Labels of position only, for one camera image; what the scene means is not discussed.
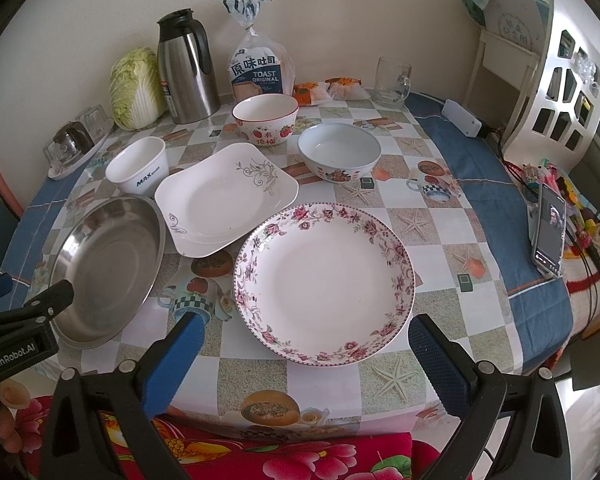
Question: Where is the napa cabbage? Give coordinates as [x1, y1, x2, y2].
[109, 47, 166, 131]

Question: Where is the tray with glass cups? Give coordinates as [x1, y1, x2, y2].
[43, 105, 114, 180]

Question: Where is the glass teapot black handle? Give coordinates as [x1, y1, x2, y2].
[43, 122, 95, 172]

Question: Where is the floral round plate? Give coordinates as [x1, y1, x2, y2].
[233, 202, 416, 367]

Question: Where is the stainless steel round plate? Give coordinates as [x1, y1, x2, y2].
[50, 196, 166, 350]

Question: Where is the toast bread bag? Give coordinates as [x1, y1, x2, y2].
[223, 0, 296, 102]

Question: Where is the strawberry pattern bowl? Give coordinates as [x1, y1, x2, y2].
[232, 93, 299, 148]

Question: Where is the orange snack packet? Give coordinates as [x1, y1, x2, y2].
[294, 81, 332, 107]
[325, 77, 370, 101]

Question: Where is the smartphone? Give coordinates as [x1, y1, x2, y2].
[531, 183, 566, 278]

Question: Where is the checkered tablecloth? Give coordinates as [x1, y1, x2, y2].
[0, 86, 575, 443]

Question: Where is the white MAX cup bowl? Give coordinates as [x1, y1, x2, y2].
[105, 136, 169, 197]

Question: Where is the clear glass mug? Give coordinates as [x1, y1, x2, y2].
[372, 56, 412, 108]

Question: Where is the white power adapter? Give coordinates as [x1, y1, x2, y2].
[441, 100, 482, 138]

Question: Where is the white square plate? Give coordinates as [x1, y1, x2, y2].
[155, 143, 299, 258]

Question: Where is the stainless steel thermos jug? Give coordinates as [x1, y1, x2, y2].
[157, 9, 221, 124]

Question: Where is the pale blue bowl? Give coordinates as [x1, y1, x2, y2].
[298, 122, 381, 184]

